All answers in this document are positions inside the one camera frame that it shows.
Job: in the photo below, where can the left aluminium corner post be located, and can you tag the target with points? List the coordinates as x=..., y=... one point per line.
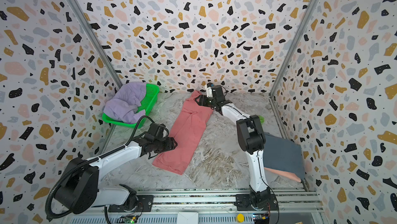
x=93, y=39

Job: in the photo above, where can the aluminium corner post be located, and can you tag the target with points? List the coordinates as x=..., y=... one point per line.
x=93, y=39
x=295, y=41

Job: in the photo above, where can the folded salmon pink t-shirt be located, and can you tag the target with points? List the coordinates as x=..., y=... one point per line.
x=285, y=174

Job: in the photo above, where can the right aluminium corner post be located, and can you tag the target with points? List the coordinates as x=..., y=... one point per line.
x=295, y=41

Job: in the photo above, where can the green plastic basket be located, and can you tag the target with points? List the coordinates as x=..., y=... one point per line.
x=148, y=103

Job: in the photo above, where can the folded dark grey t-shirt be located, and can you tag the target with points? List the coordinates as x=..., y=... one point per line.
x=282, y=154

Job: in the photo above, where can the yellow round button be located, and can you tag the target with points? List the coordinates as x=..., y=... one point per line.
x=240, y=218

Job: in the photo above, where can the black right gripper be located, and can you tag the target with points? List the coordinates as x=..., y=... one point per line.
x=202, y=100

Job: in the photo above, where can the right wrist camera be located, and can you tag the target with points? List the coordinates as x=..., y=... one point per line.
x=209, y=90

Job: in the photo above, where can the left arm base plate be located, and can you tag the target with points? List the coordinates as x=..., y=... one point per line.
x=134, y=204

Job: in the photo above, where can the green plastic grape bunch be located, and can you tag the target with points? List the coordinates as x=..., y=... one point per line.
x=262, y=119

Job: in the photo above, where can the white box on rail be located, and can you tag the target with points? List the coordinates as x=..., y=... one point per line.
x=187, y=218

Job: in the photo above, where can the lavender t-shirt in basket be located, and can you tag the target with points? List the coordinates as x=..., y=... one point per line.
x=124, y=105

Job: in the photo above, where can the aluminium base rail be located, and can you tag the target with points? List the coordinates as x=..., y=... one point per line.
x=216, y=206

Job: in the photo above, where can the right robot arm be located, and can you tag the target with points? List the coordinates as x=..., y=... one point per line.
x=251, y=139

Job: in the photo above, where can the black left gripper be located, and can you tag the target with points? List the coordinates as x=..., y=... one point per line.
x=170, y=144

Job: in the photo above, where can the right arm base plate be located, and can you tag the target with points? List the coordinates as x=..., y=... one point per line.
x=244, y=202

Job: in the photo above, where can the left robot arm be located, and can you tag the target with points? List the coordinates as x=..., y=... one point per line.
x=78, y=188

